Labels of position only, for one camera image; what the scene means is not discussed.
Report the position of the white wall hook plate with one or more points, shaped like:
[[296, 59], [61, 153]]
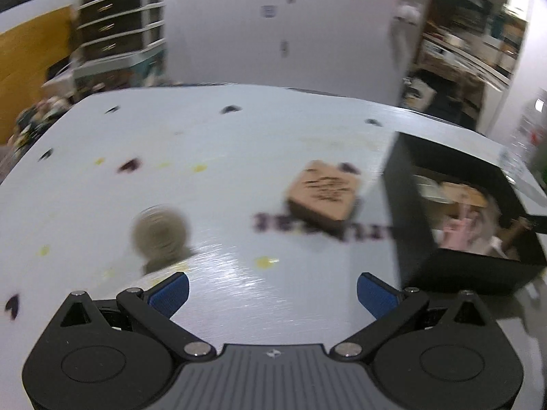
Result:
[[267, 11]]

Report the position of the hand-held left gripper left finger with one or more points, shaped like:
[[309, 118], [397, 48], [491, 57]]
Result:
[[171, 292]]

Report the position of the round grey object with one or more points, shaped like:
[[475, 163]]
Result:
[[160, 235]]

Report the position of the cluttered storage shelf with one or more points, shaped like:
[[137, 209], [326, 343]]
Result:
[[466, 38]]

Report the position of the white printed tote bag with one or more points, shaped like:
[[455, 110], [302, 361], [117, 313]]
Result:
[[421, 94]]

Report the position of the black cardboard box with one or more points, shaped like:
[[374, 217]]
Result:
[[410, 230]]

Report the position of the square brown printed block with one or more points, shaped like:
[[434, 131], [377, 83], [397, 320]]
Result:
[[324, 192]]

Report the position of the yellow wooden panel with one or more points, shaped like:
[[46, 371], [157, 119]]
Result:
[[30, 72]]

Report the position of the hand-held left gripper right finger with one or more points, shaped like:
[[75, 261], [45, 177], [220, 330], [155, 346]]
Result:
[[376, 294]]

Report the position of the oval wooden block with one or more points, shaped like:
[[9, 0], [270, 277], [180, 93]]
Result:
[[463, 194]]

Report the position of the white drawer cabinet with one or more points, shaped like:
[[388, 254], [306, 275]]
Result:
[[115, 25]]

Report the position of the clear plastic water bottle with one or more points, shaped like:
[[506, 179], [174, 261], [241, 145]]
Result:
[[523, 136]]

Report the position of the small white box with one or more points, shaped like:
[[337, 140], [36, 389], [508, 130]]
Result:
[[428, 188]]

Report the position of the pink plastic toy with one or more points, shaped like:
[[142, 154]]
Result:
[[459, 226]]

